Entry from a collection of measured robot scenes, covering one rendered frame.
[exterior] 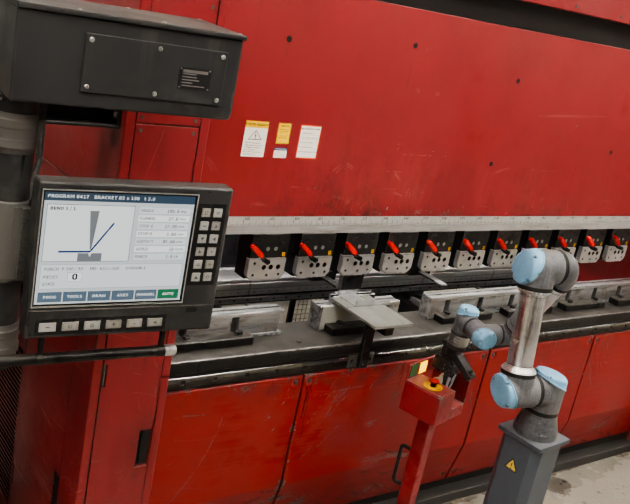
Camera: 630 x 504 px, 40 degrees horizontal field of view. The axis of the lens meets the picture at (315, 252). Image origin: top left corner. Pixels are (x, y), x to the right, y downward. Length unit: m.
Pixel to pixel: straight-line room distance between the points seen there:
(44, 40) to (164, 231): 0.49
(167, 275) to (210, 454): 1.14
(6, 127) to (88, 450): 1.11
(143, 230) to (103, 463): 0.97
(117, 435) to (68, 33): 1.30
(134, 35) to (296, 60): 0.99
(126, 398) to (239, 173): 0.77
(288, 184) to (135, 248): 1.01
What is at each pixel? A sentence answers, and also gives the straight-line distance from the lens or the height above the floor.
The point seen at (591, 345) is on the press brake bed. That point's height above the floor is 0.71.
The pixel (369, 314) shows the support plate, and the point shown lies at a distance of 3.13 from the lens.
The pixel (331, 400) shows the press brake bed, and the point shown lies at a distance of 3.26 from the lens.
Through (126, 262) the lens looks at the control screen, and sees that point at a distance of 1.99.
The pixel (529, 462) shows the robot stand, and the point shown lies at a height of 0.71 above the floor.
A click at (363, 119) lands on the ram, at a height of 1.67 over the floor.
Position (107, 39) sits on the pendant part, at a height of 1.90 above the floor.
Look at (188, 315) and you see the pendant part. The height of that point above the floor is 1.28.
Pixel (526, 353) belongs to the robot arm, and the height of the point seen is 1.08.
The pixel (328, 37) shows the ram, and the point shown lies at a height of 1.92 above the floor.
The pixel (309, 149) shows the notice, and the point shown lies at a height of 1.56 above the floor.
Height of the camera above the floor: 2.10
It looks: 17 degrees down
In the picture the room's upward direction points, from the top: 12 degrees clockwise
